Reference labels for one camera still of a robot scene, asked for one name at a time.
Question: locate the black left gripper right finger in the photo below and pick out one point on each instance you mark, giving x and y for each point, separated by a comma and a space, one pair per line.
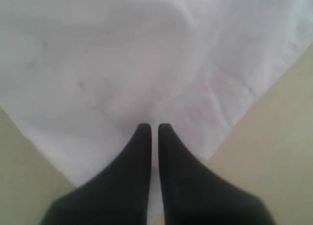
194, 195

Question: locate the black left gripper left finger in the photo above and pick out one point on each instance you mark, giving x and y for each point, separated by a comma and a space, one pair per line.
118, 195

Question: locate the white t-shirt red lettering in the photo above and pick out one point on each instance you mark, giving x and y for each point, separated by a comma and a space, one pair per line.
77, 76

